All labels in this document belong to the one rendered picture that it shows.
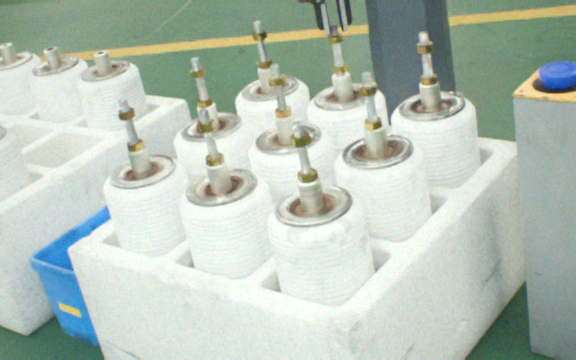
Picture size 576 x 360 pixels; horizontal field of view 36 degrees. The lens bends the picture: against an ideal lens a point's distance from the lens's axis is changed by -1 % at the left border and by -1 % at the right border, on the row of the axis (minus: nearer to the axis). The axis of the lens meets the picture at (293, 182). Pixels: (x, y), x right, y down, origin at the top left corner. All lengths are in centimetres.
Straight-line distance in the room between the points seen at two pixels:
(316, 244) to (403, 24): 73
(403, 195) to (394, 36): 62
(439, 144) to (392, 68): 54
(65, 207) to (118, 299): 26
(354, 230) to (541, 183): 20
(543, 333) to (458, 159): 21
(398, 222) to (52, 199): 52
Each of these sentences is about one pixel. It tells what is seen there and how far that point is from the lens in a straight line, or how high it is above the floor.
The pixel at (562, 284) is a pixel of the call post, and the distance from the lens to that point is 98.
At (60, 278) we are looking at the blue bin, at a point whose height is 11.
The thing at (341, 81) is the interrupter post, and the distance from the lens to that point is 108.
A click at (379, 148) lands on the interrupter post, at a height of 26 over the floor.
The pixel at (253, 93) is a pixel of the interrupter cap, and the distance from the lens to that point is 116.
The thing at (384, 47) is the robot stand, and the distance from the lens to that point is 152.
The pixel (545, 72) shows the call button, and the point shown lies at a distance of 89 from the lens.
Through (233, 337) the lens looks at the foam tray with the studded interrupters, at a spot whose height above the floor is 13.
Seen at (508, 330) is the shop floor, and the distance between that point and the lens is 109.
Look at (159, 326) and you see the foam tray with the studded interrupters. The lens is 101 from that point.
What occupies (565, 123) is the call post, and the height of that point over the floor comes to 29.
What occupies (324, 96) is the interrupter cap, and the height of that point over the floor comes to 25.
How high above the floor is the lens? 66
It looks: 27 degrees down
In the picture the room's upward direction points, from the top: 11 degrees counter-clockwise
